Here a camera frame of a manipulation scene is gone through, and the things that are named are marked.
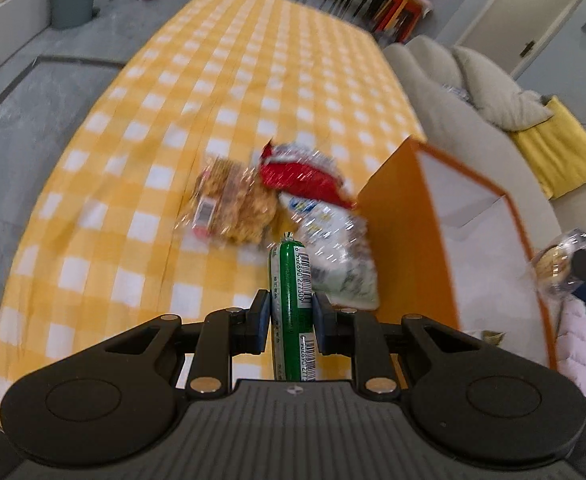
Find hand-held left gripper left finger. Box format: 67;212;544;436
100;289;274;397

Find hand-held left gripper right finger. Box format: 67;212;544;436
312;292;490;397

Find green sausage tube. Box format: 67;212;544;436
268;232;319;384

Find clear cookie packet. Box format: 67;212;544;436
530;229;586;299

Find white snack packet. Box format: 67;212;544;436
278;192;382;311

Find clear golden cracker packet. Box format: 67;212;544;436
180;155;279;247

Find orange cardboard box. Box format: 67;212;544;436
355;135;562;372

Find red snack packet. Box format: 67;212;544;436
258;140;357;209

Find yellow cushion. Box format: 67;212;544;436
513;96;586;200

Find beige sofa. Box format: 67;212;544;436
383;35;586;311

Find beige cushion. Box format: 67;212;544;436
453;45;554;131

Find small grey thing on sofa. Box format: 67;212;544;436
440;85;474;104

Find yellow checkered tablecloth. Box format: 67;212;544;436
0;0;427;429

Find white door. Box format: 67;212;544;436
455;0;586;59

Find stacked orange stools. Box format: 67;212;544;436
373;0;434;44

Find white low cabinet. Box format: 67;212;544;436
0;0;54;97

